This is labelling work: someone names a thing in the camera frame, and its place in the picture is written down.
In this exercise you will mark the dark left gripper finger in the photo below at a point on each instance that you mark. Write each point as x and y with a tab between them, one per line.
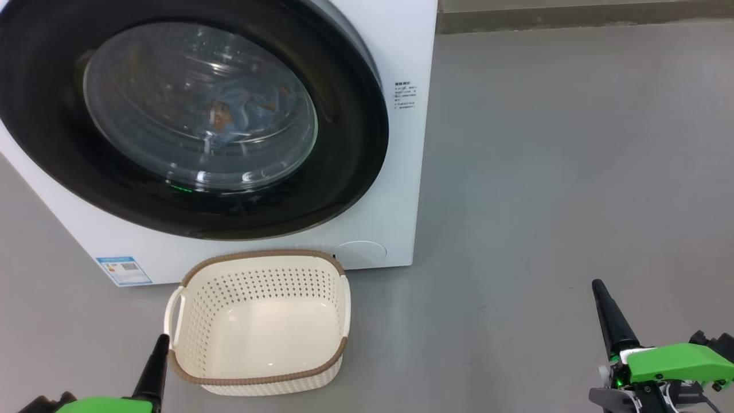
153	370

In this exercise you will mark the round black glass washer door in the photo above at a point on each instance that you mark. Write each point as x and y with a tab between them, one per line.
51	143

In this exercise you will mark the blue cartoon print garment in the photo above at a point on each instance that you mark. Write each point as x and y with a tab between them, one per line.
229	129
258	94

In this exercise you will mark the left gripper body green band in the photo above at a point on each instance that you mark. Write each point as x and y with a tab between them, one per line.
103	405

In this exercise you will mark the white front-load washing machine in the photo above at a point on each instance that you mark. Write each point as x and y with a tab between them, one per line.
395	189

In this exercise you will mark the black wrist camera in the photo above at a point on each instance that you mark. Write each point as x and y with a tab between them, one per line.
43	404
714	341

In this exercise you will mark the cream perforated laundry basket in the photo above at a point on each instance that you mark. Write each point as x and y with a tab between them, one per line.
258	281

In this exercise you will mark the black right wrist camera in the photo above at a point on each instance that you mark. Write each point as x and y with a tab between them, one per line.
714	341

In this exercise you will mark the round white filter cover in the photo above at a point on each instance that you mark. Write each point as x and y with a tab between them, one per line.
360	254

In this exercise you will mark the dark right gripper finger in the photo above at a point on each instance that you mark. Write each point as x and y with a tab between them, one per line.
615	324

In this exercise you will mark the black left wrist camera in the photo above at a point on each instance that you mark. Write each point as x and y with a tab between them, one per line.
43	404

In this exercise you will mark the blue energy label sticker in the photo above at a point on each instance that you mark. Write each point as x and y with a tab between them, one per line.
124	271

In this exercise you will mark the small black text label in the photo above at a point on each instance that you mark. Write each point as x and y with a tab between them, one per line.
405	95

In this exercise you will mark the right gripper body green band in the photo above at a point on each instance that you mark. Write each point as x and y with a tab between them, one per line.
671	367

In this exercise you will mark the stainless steel washing machine drum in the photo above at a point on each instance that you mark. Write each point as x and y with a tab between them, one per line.
143	69

